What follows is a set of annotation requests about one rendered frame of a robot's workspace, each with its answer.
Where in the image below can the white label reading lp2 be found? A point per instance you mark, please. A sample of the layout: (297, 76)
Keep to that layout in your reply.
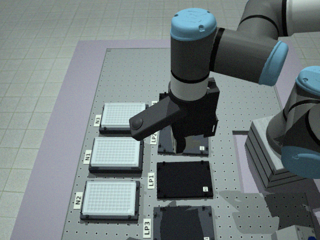
(153, 140)

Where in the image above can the white label reading n1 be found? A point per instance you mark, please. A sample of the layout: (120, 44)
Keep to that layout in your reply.
(87, 157)

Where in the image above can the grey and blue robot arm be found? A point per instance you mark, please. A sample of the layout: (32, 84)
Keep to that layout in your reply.
(252, 53)

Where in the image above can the white label reading n2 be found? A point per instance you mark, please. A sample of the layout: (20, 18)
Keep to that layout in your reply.
(78, 200)

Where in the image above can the white label with black lp1 text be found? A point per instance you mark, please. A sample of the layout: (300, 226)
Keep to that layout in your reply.
(151, 180)

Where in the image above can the white label reading lp3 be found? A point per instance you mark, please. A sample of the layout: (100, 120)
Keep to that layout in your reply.
(146, 228)

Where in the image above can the white n3 label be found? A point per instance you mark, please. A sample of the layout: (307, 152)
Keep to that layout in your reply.
(97, 121)

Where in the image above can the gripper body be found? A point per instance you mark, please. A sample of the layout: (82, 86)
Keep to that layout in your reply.
(201, 116)

